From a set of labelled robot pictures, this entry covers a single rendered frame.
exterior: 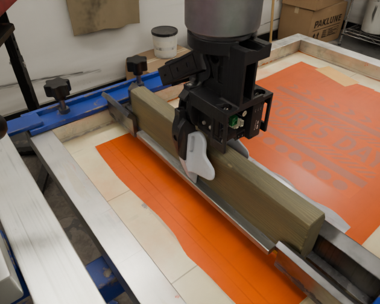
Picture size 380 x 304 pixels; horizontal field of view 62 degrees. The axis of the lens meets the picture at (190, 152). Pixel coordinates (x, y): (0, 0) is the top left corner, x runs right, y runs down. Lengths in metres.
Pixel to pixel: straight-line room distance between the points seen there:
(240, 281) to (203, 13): 0.30
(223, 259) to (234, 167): 0.12
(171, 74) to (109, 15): 2.12
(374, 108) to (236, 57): 0.52
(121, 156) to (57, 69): 1.99
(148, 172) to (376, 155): 0.40
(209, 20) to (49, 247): 0.27
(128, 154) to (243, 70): 0.32
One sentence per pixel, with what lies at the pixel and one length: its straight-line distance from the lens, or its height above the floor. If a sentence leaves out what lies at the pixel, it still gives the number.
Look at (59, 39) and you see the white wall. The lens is 2.48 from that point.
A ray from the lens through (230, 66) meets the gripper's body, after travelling 0.32.
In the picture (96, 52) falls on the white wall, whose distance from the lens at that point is 2.60.
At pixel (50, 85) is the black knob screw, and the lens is 0.60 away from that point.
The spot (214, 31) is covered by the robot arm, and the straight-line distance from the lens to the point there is 0.31.
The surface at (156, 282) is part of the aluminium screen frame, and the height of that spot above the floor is 0.99.
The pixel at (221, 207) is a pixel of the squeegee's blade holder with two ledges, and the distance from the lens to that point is 0.43.
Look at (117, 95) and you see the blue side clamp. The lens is 0.66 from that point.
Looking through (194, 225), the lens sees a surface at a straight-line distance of 0.46.
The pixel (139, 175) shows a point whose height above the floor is 0.95.
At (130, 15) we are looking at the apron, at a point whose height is 0.60.
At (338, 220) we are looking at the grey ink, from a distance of 0.50.
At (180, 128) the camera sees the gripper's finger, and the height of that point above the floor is 1.10.
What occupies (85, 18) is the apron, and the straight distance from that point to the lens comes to 2.43.
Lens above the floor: 1.32
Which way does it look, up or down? 39 degrees down
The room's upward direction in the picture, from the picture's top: straight up
